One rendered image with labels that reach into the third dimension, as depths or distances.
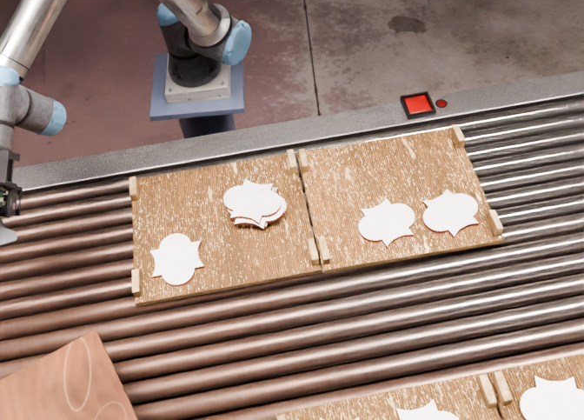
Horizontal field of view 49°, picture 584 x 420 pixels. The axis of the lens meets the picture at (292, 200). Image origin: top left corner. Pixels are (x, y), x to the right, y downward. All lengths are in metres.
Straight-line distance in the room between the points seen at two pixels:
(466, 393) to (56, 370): 0.77
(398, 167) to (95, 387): 0.85
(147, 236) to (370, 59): 2.02
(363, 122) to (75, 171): 0.76
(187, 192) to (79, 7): 2.48
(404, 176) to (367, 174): 0.09
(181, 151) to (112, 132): 1.45
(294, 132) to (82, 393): 0.84
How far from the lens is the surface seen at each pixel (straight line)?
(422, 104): 1.76
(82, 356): 1.31
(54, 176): 1.76
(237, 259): 1.46
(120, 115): 3.21
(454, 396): 1.32
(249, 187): 1.52
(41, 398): 1.30
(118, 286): 1.50
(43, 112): 1.35
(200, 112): 1.86
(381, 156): 1.62
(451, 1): 3.71
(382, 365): 1.35
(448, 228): 1.49
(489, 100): 1.82
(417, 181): 1.58
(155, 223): 1.55
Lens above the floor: 2.16
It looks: 53 degrees down
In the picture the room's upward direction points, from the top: 5 degrees counter-clockwise
